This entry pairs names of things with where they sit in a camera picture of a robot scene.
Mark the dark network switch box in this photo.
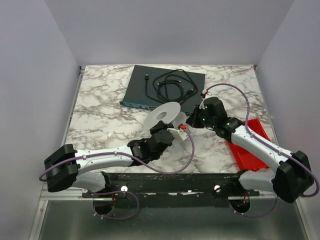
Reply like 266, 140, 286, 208
120, 65, 206, 115

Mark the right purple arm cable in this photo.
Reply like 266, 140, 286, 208
199, 83, 320, 198

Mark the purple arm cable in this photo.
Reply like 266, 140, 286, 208
199, 83, 320, 198
38, 128, 196, 182

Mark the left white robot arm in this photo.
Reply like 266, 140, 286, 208
40, 121, 174, 193

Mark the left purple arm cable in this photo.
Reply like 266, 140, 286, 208
38, 128, 196, 182

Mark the black USB cable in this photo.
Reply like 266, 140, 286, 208
143, 69, 197, 107

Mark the red plastic tray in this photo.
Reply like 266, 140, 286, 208
228, 118, 272, 172

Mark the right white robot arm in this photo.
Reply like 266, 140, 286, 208
186, 97, 315, 203

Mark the grey cable spool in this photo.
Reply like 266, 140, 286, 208
142, 102, 187, 130

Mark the aluminium frame rail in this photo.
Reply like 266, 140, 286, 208
39, 66, 86, 193

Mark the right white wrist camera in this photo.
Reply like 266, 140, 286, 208
199, 89, 210, 99

